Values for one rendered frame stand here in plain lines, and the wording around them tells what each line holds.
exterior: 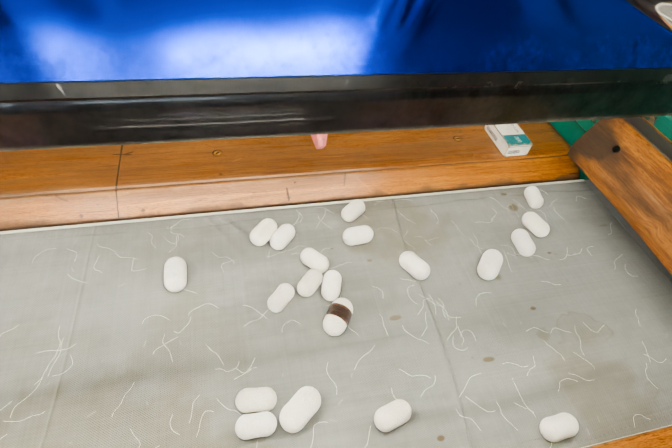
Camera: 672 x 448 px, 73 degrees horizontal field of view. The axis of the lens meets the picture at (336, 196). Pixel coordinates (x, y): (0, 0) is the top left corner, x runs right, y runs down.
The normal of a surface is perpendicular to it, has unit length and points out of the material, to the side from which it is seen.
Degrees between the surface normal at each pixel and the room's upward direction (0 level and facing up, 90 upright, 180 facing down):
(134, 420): 0
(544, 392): 0
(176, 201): 45
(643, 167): 67
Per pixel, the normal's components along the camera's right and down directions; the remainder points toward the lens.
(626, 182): -0.85, -0.19
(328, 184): 0.23, 0.01
